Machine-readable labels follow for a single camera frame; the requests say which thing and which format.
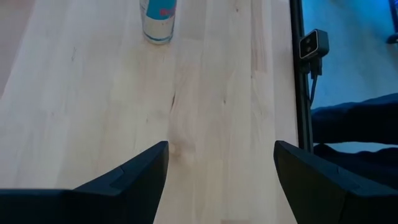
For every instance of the small black depth camera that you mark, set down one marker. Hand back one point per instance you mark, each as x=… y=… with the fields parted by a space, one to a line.
x=313 y=43

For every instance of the black aluminium frame rail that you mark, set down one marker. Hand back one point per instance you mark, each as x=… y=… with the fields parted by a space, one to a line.
x=303 y=99

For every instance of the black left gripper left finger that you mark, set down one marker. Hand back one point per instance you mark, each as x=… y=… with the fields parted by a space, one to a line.
x=130 y=193

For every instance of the blue silver energy drink can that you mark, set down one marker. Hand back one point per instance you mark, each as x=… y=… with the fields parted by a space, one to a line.
x=158 y=21

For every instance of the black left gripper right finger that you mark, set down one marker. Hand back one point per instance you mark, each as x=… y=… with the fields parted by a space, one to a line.
x=326 y=193

